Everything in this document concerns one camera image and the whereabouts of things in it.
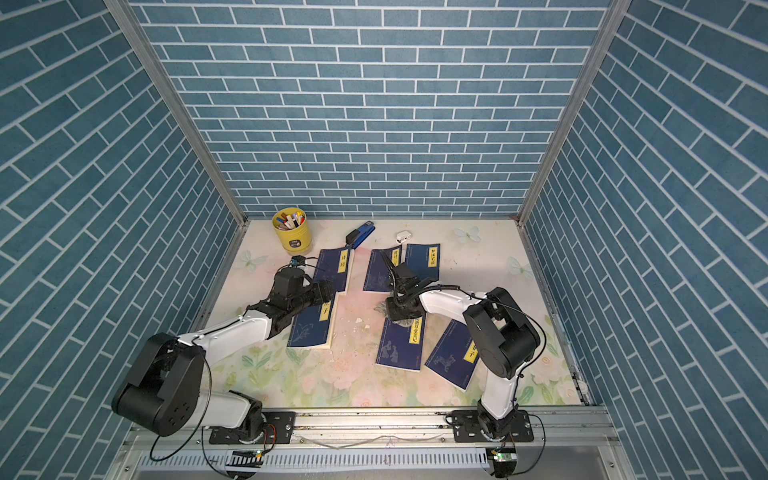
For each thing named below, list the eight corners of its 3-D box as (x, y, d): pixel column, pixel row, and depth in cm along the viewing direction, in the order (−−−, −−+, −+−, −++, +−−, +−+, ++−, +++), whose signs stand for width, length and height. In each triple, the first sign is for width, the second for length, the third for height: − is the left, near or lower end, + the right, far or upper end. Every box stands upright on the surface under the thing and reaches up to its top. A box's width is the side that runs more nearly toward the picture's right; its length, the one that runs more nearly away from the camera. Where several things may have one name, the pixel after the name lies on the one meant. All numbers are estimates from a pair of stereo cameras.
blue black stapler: (345, 244, 114) (343, 237, 111) (368, 225, 121) (367, 218, 118) (354, 250, 112) (353, 243, 109) (376, 231, 119) (376, 224, 116)
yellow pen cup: (278, 257, 110) (266, 232, 99) (287, 233, 118) (276, 207, 107) (309, 258, 110) (300, 232, 99) (315, 233, 118) (308, 207, 107)
